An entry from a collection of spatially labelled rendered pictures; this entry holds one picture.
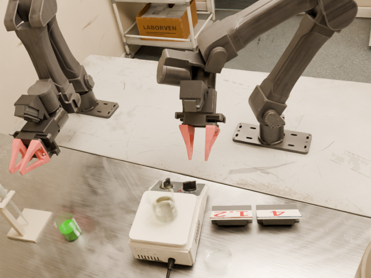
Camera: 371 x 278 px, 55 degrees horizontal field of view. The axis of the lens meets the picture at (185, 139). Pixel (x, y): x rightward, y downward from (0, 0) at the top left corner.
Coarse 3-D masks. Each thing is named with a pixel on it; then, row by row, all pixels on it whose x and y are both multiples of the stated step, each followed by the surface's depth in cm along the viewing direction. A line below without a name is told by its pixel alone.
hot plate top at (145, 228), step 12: (144, 204) 76; (180, 204) 75; (192, 204) 74; (144, 216) 74; (180, 216) 72; (192, 216) 72; (132, 228) 72; (144, 228) 72; (156, 228) 71; (168, 228) 71; (180, 228) 70; (144, 240) 70; (156, 240) 69; (168, 240) 69; (180, 240) 68
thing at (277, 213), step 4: (260, 212) 78; (264, 212) 78; (268, 212) 78; (272, 212) 78; (276, 212) 78; (280, 212) 78; (284, 212) 77; (288, 212) 77; (292, 212) 77; (296, 212) 77; (260, 216) 76
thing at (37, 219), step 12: (12, 192) 79; (0, 204) 77; (12, 216) 80; (24, 216) 89; (36, 216) 88; (48, 216) 87; (12, 228) 86; (24, 228) 86; (36, 228) 85; (36, 240) 84
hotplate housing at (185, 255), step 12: (204, 192) 81; (204, 204) 81; (192, 228) 72; (132, 240) 72; (192, 240) 71; (132, 252) 74; (144, 252) 72; (156, 252) 71; (168, 252) 70; (180, 252) 69; (192, 252) 71; (168, 264) 71; (180, 264) 74; (192, 264) 73
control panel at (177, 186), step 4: (160, 180) 88; (172, 184) 85; (176, 184) 85; (180, 184) 85; (196, 184) 85; (200, 184) 85; (204, 184) 84; (176, 188) 83; (180, 188) 83; (200, 188) 82; (176, 192) 80; (180, 192) 80; (184, 192) 80; (188, 192) 80; (192, 192) 80; (196, 192) 80; (200, 192) 80
